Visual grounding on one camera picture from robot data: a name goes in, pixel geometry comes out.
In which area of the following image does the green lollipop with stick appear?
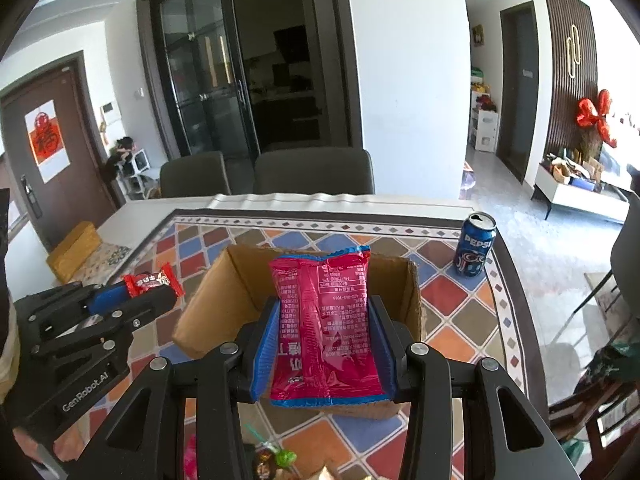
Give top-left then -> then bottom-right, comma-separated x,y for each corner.
243,422 -> 297,468

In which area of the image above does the colourful diamond pattern tablecloth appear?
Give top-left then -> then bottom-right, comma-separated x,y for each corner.
120,209 -> 547,479

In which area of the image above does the dark grey dining chair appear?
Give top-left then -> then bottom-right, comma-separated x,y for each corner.
574,193 -> 640,318

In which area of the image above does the white shelf unit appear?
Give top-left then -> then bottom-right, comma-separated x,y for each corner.
469,90 -> 499,153

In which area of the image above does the brown cardboard box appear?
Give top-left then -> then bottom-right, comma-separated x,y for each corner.
172,245 -> 423,420

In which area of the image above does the red paper door poster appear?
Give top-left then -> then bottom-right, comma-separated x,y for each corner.
24,100 -> 70,183

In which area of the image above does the small pink snack packet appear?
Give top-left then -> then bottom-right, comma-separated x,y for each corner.
183,434 -> 198,480

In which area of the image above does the small red candy packet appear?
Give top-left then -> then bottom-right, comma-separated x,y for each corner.
122,263 -> 184,298

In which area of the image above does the yellow woven tissue box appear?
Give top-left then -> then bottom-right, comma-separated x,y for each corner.
47,221 -> 102,284

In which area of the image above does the blue Pepsi can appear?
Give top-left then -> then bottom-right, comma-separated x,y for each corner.
454,211 -> 498,278

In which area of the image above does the red wooden chair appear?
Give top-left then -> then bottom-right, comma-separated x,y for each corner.
546,339 -> 640,480

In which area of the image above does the red balloon bow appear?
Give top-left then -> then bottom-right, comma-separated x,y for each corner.
576,89 -> 617,148

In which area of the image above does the grey chair behind table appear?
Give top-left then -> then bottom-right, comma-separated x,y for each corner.
253,146 -> 375,195

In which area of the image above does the tan fortune biscuits bag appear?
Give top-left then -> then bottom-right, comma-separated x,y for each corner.
306,465 -> 342,480

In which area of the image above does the white low cabinet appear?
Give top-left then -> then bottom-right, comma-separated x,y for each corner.
533,165 -> 629,223

